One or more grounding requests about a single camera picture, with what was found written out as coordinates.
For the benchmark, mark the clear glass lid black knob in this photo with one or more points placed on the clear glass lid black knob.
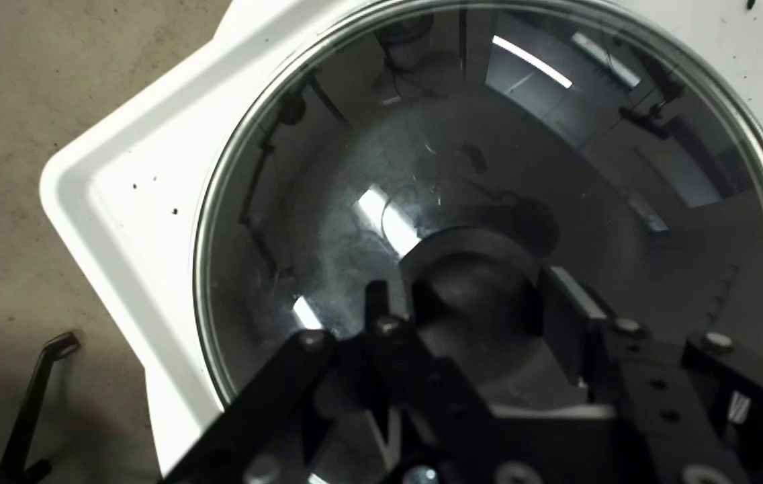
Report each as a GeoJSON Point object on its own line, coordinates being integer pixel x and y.
{"type": "Point", "coordinates": [327, 179]}

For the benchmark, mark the black metal table leg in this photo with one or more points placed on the black metal table leg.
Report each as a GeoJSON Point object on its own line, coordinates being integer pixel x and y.
{"type": "Point", "coordinates": [35, 385]}

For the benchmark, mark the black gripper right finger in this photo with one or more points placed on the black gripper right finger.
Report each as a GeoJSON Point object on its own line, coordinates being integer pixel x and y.
{"type": "Point", "coordinates": [569, 332]}

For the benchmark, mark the white plastic tray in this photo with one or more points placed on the white plastic tray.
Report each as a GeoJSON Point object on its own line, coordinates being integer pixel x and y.
{"type": "Point", "coordinates": [114, 205]}

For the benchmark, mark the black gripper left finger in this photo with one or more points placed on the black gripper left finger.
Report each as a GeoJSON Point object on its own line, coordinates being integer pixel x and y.
{"type": "Point", "coordinates": [382, 312]}

